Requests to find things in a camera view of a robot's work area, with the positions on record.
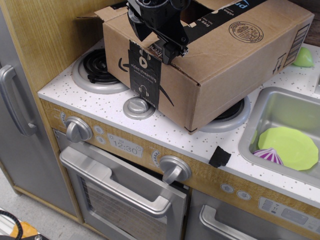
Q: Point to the silver fridge handle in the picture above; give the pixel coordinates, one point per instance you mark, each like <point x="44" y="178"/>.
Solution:
<point x="7" y="74"/>

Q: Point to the silver dishwasher door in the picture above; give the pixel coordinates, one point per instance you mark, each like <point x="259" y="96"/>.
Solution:
<point x="212" y="219"/>

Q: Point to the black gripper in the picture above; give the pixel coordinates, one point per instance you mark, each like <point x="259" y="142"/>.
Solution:
<point x="162" y="17"/>

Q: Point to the black tape piece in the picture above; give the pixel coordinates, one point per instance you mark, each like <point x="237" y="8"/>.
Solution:
<point x="219" y="158"/>

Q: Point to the silver countertop knob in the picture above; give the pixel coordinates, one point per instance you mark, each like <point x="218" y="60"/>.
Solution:
<point x="137" y="108"/>

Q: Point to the silver oven door handle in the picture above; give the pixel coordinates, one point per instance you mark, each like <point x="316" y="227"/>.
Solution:
<point x="101" y="176"/>

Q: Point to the dishwasher control panel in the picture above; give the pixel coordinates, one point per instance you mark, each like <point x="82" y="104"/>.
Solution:
<point x="292" y="215"/>

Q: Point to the right stove burner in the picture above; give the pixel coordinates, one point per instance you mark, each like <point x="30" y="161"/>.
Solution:
<point x="229" y="119"/>

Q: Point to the left silver oven knob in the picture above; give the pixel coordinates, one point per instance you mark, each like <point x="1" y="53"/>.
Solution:
<point x="77" y="130"/>

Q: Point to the silver oven knob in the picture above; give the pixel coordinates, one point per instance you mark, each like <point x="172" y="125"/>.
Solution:
<point x="174" y="169"/>
<point x="77" y="130"/>

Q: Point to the right silver oven knob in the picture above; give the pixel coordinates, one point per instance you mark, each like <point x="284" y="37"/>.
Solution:
<point x="174" y="169"/>

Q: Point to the silver sink basin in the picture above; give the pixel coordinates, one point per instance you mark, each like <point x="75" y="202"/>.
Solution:
<point x="278" y="107"/>

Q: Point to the silver oven door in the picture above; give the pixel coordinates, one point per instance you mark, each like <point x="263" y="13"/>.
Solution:
<point x="115" y="219"/>

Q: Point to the brown cardboard box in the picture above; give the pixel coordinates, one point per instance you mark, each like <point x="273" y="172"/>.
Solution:
<point x="234" y="46"/>

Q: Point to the silver fridge door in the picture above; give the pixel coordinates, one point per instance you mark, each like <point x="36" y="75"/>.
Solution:
<point x="26" y="154"/>

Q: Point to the orange object on floor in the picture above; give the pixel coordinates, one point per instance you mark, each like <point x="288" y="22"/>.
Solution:
<point x="28" y="230"/>

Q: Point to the green toy cup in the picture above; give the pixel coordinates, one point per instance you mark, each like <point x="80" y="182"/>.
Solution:
<point x="304" y="58"/>

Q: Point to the purple toy onion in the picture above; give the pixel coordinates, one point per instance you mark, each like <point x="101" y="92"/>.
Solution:
<point x="269" y="154"/>

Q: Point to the left stove burner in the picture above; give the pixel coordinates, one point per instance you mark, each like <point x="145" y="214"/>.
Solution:
<point x="90" y="72"/>

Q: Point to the stove burner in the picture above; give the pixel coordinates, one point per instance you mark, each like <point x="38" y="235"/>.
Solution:
<point x="229" y="119"/>
<point x="90" y="72"/>

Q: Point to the green plate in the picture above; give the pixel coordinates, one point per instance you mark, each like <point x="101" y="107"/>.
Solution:
<point x="295" y="149"/>

